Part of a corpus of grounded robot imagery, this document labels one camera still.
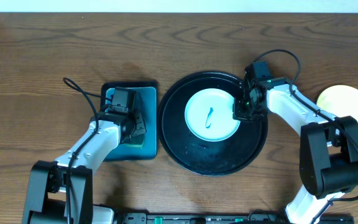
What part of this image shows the yellow plate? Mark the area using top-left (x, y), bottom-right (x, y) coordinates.
top-left (316, 85), bottom-right (358, 122)

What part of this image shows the black rectangular water tray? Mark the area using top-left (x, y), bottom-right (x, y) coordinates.
top-left (100, 81), bottom-right (158, 162)

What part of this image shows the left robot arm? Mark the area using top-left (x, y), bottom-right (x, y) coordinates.
top-left (22, 105), bottom-right (146, 223)

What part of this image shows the white plate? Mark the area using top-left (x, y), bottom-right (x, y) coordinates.
top-left (185, 88), bottom-right (240, 142)

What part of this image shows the black round serving tray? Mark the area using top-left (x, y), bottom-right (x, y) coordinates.
top-left (157, 71), bottom-right (268, 176)

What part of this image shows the green scrubbing sponge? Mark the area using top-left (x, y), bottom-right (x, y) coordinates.
top-left (126, 136), bottom-right (144, 148)

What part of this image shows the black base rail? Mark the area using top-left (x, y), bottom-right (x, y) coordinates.
top-left (116, 212), bottom-right (354, 224)

